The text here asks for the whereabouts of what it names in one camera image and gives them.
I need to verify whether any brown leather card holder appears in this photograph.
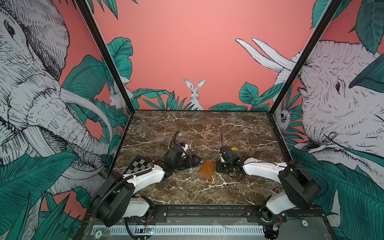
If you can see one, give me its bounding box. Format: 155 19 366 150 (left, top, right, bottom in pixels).
199 161 216 180

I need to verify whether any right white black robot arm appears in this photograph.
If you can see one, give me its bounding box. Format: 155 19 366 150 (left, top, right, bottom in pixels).
217 147 321 216

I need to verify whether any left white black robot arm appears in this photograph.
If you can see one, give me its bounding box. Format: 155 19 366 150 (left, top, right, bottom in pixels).
90 143 201 227

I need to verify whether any checkerboard calibration tag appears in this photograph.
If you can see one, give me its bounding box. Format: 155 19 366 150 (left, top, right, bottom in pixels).
123 156 152 175

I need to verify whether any red warning triangle sticker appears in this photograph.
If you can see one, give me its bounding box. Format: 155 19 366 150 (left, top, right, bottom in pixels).
270 185 281 195

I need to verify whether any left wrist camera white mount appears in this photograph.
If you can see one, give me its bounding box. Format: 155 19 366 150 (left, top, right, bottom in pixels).
178 143 189 152

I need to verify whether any black front mounting rail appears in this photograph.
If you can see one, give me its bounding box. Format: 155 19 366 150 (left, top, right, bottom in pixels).
151 205 327 225

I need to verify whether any white slotted cable duct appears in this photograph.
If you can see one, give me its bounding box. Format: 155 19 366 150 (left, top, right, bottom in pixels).
91 225 264 239

